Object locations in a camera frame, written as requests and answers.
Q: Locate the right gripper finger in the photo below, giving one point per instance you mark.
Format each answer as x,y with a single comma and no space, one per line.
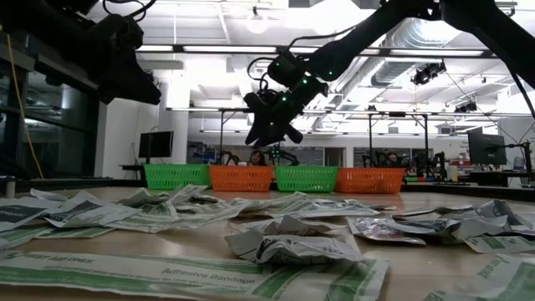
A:
256,134
271,134

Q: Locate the person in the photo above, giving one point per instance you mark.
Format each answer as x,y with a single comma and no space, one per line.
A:
258,159
393,159

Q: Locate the silver ceiling duct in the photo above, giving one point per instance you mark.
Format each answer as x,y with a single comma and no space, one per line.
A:
393,71

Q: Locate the pile of bandage packets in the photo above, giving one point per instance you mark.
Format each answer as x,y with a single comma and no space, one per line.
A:
376,231

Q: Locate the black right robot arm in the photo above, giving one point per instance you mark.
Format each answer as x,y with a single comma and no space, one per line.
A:
376,33

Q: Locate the black computer monitor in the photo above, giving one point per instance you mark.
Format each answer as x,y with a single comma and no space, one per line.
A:
486,148
156,144

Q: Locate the black background robot arm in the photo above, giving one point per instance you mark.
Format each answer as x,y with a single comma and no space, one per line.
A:
230,159
288,156

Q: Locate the long ceiling light strip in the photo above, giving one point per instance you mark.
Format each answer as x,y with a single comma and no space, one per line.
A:
230,49

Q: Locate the black ceiling spotlight cluster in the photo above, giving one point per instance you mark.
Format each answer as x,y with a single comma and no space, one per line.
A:
427,74
466,107

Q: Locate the orange-red plastic basket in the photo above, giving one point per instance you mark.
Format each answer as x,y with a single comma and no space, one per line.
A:
370,180
241,179

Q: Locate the white round ceiling lamp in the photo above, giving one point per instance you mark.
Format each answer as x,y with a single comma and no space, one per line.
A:
257,26

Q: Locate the green plastic basket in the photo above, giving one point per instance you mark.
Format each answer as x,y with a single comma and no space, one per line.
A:
306,179
177,177

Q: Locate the black background frame rig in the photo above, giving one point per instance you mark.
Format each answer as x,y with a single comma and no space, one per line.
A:
397,114
221,134

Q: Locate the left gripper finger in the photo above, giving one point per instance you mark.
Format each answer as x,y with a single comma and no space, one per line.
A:
129,85

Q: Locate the metal bottle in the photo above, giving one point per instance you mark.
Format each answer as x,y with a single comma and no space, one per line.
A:
10,188

